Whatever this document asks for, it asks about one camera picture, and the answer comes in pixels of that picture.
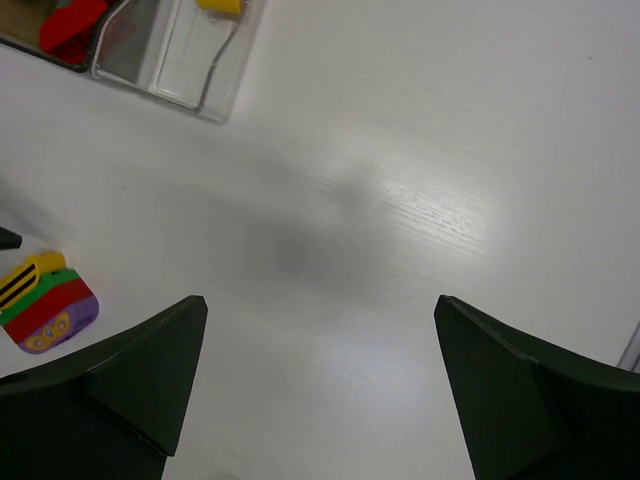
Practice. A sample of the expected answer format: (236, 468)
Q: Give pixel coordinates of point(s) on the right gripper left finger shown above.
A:
(112, 410)

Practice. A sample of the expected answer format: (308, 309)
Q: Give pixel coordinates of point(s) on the clear container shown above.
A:
(178, 54)

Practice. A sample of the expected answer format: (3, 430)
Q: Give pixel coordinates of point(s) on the red arched lego brick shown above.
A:
(66, 33)

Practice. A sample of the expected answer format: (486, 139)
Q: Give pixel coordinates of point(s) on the striped lego block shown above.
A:
(45, 303)

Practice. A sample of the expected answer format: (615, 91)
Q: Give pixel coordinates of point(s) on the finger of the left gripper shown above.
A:
(9, 240)

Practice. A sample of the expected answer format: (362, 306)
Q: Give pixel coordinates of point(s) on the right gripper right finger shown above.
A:
(530, 409)

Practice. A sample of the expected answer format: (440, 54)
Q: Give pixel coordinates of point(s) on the grey translucent container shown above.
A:
(21, 21)

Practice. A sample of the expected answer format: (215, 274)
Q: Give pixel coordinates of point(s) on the yellow oval lego brick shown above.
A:
(225, 7)

